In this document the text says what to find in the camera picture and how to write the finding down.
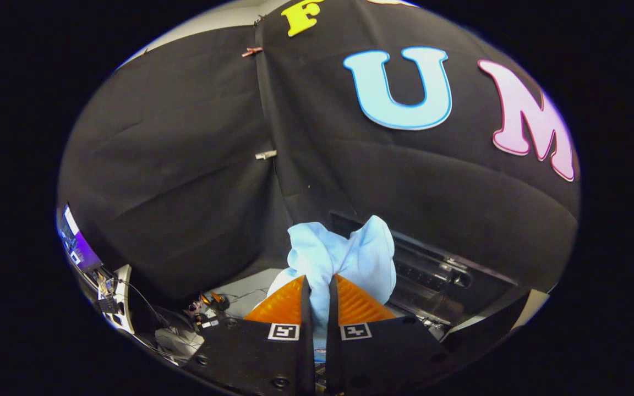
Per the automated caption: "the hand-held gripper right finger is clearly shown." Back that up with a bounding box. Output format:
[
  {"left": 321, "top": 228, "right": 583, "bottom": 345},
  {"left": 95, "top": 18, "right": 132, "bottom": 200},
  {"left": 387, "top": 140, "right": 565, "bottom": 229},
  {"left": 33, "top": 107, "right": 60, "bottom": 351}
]
[{"left": 325, "top": 274, "right": 452, "bottom": 396}]

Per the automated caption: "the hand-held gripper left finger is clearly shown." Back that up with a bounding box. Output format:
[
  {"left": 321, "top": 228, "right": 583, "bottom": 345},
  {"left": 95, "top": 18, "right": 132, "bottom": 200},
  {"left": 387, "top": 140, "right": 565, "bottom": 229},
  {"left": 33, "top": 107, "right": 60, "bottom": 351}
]
[{"left": 185, "top": 275, "right": 316, "bottom": 396}]

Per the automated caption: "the light blue polo shirt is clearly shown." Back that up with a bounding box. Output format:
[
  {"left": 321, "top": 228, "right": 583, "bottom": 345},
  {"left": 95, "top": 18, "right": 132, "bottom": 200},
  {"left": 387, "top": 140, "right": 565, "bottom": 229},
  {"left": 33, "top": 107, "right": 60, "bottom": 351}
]
[{"left": 266, "top": 214, "right": 397, "bottom": 362}]

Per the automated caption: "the grey top-load washing machine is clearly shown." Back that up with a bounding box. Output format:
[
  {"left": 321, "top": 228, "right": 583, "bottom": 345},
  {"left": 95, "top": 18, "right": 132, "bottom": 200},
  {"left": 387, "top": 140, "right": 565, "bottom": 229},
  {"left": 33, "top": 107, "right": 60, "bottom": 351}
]
[{"left": 328, "top": 211, "right": 518, "bottom": 342}]

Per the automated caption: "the white board panel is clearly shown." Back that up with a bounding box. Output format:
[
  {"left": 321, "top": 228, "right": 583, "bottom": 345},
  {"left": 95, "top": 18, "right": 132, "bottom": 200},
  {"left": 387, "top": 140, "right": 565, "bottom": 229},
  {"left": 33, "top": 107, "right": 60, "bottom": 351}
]
[{"left": 515, "top": 289, "right": 550, "bottom": 331}]

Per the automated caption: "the black backdrop cloth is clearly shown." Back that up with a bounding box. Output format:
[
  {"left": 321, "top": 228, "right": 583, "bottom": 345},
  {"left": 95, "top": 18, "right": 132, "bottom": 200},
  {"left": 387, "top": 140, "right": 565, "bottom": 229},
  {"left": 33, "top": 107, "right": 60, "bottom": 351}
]
[{"left": 57, "top": 0, "right": 581, "bottom": 309}]

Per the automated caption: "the computer monitor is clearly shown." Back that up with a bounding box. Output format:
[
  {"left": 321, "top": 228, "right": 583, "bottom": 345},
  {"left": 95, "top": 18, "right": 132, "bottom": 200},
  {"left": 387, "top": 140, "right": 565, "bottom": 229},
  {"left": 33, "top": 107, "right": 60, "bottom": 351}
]
[{"left": 57, "top": 203, "right": 104, "bottom": 274}]

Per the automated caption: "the bundle of loose cables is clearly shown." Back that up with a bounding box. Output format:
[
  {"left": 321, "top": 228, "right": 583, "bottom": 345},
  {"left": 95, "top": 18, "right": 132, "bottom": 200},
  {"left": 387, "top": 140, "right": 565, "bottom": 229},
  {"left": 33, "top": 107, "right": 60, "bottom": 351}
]
[{"left": 155, "top": 324, "right": 205, "bottom": 364}]

